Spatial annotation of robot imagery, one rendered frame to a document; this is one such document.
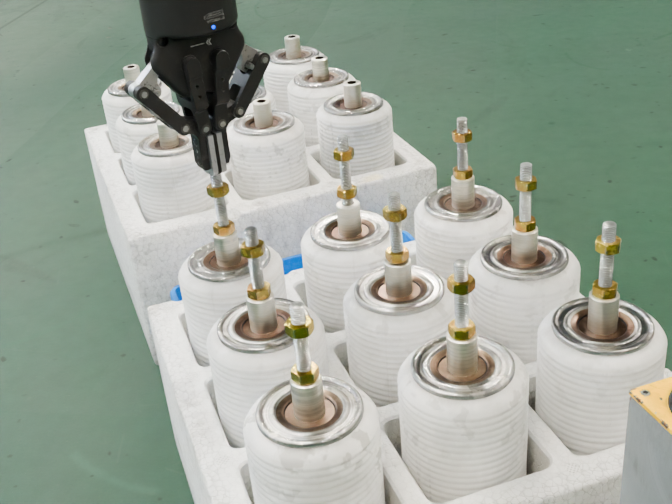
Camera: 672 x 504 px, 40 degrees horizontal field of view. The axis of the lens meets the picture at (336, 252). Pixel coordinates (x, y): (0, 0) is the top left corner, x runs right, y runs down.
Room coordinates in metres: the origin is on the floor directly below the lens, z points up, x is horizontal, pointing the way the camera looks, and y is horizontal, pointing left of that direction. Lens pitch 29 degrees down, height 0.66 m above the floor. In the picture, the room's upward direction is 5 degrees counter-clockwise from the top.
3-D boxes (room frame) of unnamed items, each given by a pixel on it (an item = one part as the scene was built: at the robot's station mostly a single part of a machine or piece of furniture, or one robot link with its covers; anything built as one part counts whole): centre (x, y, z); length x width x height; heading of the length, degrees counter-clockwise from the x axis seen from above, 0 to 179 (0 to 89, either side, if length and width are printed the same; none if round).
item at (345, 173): (0.77, -0.02, 0.31); 0.01 x 0.01 x 0.08
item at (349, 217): (0.77, -0.02, 0.26); 0.02 x 0.02 x 0.03
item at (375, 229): (0.77, -0.02, 0.25); 0.08 x 0.08 x 0.01
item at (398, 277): (0.66, -0.05, 0.26); 0.02 x 0.02 x 0.03
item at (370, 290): (0.66, -0.05, 0.25); 0.08 x 0.08 x 0.01
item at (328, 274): (0.77, -0.02, 0.16); 0.10 x 0.10 x 0.18
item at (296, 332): (0.51, 0.03, 0.32); 0.02 x 0.02 x 0.01; 68
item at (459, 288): (0.54, -0.08, 0.32); 0.02 x 0.02 x 0.01; 49
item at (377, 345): (0.66, -0.05, 0.16); 0.10 x 0.10 x 0.18
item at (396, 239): (0.66, -0.05, 0.30); 0.01 x 0.01 x 0.08
